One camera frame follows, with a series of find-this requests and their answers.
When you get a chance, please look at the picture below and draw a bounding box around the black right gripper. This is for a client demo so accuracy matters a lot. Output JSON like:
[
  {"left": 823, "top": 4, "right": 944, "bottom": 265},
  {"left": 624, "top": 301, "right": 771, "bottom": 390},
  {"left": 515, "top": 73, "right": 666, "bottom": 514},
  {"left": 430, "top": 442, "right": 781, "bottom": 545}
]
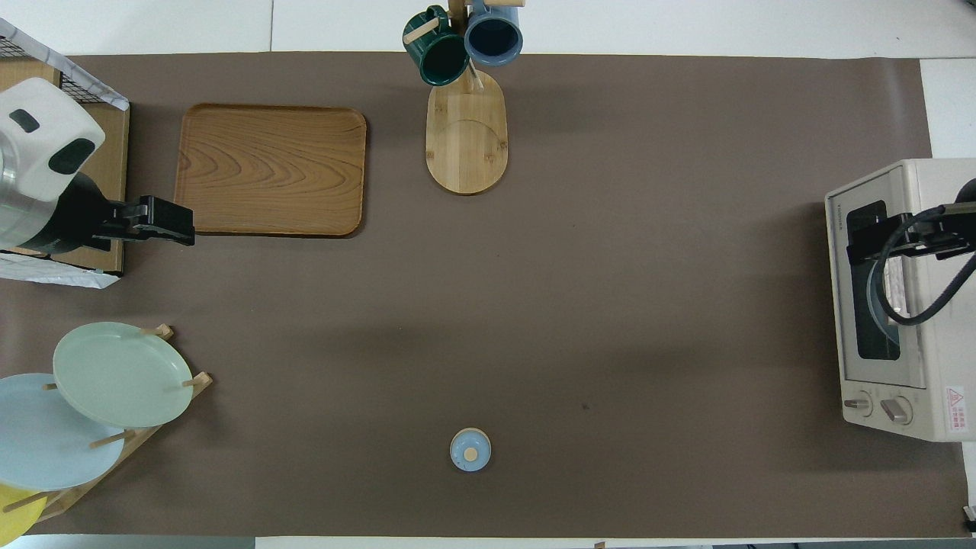
[{"left": 846, "top": 202, "right": 976, "bottom": 266}]

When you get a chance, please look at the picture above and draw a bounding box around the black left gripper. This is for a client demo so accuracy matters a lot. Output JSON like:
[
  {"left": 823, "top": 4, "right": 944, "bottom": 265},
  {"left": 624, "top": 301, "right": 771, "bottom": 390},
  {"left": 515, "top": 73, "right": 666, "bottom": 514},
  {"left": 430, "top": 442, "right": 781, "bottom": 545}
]
[{"left": 96, "top": 195, "right": 197, "bottom": 247}]

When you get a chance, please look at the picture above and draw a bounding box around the glass oven door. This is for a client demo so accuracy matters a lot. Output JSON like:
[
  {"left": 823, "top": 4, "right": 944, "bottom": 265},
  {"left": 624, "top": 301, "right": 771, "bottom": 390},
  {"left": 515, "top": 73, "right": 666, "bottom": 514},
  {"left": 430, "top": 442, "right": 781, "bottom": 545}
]
[{"left": 825, "top": 169, "right": 929, "bottom": 390}]

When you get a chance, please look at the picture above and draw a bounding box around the cream toaster oven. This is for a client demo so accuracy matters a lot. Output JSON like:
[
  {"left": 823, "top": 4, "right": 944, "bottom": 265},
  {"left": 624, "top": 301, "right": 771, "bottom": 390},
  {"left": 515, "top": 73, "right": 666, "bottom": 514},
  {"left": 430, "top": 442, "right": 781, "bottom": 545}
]
[{"left": 825, "top": 158, "right": 976, "bottom": 444}]

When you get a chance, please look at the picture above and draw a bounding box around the brown wooden tray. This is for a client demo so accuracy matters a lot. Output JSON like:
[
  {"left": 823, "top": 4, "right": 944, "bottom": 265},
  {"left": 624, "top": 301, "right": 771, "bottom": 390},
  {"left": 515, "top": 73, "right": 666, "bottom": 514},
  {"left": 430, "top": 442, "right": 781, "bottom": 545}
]
[{"left": 174, "top": 103, "right": 368, "bottom": 239}]

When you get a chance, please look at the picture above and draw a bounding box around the pale green plate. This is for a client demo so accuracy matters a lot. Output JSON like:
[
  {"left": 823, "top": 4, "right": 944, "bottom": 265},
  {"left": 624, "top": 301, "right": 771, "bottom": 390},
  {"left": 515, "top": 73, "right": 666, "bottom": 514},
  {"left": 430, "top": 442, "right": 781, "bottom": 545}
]
[{"left": 52, "top": 321, "right": 194, "bottom": 429}]

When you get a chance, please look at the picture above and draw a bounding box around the wooden plate rack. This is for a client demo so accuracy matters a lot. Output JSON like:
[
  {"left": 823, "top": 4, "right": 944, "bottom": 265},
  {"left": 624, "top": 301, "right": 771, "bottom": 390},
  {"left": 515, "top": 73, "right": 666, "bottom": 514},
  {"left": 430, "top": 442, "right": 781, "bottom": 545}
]
[{"left": 0, "top": 323, "right": 214, "bottom": 524}]

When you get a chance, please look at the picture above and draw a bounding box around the light blue racked plate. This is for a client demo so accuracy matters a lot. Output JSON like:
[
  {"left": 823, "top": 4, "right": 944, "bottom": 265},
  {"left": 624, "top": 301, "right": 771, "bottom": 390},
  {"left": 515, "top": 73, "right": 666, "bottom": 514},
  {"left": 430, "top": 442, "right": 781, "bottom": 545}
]
[{"left": 0, "top": 372, "right": 127, "bottom": 493}]

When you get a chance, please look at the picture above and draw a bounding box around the wooden mug tree stand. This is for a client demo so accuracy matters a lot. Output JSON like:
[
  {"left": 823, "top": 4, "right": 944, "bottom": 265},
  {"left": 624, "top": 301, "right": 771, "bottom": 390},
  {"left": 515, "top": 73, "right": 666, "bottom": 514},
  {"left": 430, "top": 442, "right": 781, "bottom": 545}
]
[{"left": 404, "top": 0, "right": 527, "bottom": 197}]

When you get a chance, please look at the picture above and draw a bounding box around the dark green mug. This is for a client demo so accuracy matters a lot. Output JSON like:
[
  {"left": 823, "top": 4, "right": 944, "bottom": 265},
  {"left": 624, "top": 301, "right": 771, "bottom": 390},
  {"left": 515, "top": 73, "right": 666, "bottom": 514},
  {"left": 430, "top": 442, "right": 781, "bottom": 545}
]
[{"left": 403, "top": 5, "right": 471, "bottom": 87}]

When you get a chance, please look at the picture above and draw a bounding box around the yellow plate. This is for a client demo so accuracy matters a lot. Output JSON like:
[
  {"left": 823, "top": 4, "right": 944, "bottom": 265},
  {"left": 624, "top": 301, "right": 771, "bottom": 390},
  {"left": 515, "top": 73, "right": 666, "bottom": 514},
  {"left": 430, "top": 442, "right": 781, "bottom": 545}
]
[{"left": 0, "top": 483, "right": 47, "bottom": 544}]

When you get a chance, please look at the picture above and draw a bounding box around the brown table mat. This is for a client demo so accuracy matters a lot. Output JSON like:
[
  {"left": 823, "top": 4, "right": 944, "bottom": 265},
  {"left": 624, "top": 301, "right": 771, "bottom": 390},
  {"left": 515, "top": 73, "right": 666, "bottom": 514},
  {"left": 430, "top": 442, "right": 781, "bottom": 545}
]
[{"left": 0, "top": 51, "right": 971, "bottom": 539}]

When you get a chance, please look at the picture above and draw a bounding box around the blue mug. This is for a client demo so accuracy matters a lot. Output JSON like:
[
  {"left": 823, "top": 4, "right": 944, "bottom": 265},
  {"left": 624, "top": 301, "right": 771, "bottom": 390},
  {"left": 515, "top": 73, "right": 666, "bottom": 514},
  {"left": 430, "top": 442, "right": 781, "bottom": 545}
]
[{"left": 464, "top": 0, "right": 525, "bottom": 68}]

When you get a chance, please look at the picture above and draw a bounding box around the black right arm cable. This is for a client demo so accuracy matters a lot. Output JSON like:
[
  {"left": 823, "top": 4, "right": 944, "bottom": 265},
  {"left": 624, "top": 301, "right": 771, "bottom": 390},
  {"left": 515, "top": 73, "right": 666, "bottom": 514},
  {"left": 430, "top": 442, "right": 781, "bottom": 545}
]
[{"left": 868, "top": 204, "right": 976, "bottom": 328}]

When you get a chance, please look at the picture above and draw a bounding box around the wire basket with wooden shelf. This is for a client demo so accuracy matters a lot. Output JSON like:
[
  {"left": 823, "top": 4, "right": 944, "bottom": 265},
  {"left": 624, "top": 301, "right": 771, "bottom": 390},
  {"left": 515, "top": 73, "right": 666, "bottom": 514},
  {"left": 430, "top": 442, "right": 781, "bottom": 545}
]
[{"left": 0, "top": 17, "right": 131, "bottom": 290}]

